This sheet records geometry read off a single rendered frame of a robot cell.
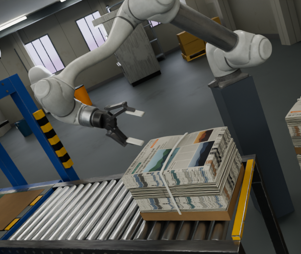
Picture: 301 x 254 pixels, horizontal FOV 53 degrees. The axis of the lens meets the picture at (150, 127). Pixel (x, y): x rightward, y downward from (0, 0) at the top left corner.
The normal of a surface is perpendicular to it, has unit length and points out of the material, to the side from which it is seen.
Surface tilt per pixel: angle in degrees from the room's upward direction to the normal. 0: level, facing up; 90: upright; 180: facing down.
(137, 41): 90
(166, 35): 90
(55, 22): 90
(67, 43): 90
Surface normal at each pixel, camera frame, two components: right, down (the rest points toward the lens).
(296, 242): -0.40, -0.86
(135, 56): 0.17, 0.28
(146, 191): -0.43, 0.48
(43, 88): -0.31, -0.19
